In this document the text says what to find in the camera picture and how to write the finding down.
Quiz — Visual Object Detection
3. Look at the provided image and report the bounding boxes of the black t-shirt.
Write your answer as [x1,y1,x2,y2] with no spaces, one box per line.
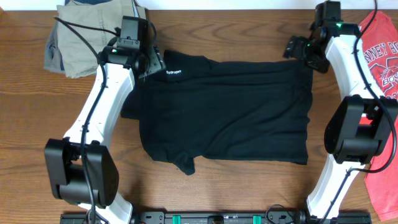
[121,50,313,175]

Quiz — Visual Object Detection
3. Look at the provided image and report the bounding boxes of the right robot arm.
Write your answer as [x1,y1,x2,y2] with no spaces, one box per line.
[284,21,397,223]

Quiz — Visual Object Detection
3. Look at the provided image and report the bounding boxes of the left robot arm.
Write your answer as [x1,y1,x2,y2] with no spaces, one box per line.
[44,46,165,223]

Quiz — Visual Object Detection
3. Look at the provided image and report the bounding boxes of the red printed t-shirt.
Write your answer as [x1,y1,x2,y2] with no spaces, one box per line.
[357,11,398,222]

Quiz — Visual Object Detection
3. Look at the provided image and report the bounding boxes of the folded khaki trousers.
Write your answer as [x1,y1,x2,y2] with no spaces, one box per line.
[56,0,147,79]

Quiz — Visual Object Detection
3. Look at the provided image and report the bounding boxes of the folded grey garment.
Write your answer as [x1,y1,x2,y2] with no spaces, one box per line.
[44,1,122,78]

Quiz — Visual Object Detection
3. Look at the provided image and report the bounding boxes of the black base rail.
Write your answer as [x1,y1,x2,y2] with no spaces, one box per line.
[60,210,372,224]

